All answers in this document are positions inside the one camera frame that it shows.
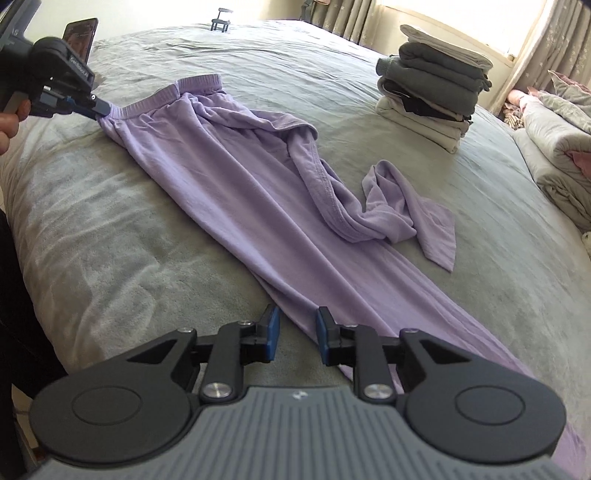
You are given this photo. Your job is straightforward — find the brown patterned cloth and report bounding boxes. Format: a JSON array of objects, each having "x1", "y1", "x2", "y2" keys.
[{"x1": 502, "y1": 108, "x2": 527, "y2": 136}]

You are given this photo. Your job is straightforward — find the grey comforter with pink trim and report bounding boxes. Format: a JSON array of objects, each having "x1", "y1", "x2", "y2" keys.
[{"x1": 536, "y1": 69, "x2": 591, "y2": 116}]

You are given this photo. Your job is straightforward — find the person's left hand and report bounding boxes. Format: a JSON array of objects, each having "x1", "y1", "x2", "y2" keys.
[{"x1": 0, "y1": 99, "x2": 32, "y2": 155}]

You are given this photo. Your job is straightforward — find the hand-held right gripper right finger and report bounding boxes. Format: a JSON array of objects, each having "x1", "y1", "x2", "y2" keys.
[{"x1": 315, "y1": 307, "x2": 467, "y2": 401}]

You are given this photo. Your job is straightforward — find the stack of folded clothes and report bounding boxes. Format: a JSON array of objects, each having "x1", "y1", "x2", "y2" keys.
[{"x1": 375, "y1": 24, "x2": 492, "y2": 154}]

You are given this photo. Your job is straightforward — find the grey bed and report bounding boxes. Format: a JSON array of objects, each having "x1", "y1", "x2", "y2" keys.
[{"x1": 0, "y1": 18, "x2": 591, "y2": 480}]

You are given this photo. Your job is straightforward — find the pink pillow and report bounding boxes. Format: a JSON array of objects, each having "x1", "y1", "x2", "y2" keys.
[{"x1": 507, "y1": 89, "x2": 539, "y2": 108}]

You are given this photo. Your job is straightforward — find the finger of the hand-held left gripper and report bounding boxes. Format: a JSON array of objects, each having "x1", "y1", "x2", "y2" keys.
[{"x1": 68, "y1": 93, "x2": 114, "y2": 121}]

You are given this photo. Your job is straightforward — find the grey star patterned curtain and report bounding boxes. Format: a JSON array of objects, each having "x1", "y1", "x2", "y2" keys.
[
  {"x1": 302, "y1": 0, "x2": 384, "y2": 44},
  {"x1": 503, "y1": 0, "x2": 591, "y2": 112}
]

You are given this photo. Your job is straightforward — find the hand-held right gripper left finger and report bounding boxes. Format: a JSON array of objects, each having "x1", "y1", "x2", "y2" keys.
[{"x1": 124, "y1": 305, "x2": 281, "y2": 402}]

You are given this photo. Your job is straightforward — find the bright window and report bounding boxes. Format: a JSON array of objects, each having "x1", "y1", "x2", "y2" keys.
[{"x1": 383, "y1": 0, "x2": 555, "y2": 61}]

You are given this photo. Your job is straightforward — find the folded light grey quilt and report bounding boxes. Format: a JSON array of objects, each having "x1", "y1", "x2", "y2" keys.
[{"x1": 512, "y1": 99, "x2": 591, "y2": 232}]

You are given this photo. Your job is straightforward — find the purple pants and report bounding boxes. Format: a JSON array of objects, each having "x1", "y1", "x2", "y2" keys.
[{"x1": 99, "y1": 76, "x2": 587, "y2": 480}]

